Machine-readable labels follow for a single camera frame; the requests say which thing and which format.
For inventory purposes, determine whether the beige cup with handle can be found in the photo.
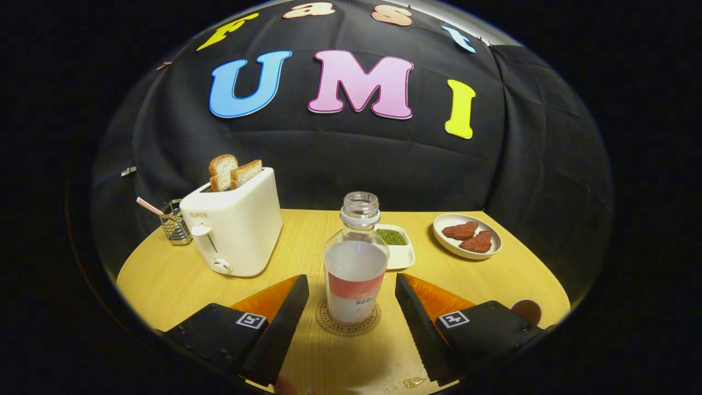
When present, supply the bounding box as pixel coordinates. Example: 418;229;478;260
510;299;542;327

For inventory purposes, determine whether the round wooden coaster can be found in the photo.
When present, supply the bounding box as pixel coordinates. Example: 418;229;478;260
315;299;381;336

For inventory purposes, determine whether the wooden table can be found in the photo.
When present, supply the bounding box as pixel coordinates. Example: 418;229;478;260
116;208;572;395

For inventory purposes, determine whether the white toaster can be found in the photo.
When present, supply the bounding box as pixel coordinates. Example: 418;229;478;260
179;167;284;278

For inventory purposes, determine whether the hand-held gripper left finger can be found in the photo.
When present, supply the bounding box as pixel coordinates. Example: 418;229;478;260
162;274;310;387

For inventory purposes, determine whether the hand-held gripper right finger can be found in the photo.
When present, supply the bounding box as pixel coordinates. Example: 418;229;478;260
394;273;549;386

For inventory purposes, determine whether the white divided dish with beans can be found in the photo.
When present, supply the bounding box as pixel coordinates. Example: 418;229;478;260
375;223;416;270

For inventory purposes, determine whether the metal wire holder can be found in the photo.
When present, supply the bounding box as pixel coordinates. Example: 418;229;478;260
159;199;193;246

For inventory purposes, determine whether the red meat piece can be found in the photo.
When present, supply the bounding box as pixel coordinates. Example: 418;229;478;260
442;222;479;241
458;231;493;253

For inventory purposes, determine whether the clear juice bottle red label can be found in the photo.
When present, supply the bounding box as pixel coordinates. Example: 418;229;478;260
322;191;390;324

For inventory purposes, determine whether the white round plate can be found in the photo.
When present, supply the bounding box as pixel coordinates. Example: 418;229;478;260
432;213;503;260

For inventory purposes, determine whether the toast slice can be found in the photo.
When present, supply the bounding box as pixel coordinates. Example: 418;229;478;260
230;160;263;190
208;154;239;192

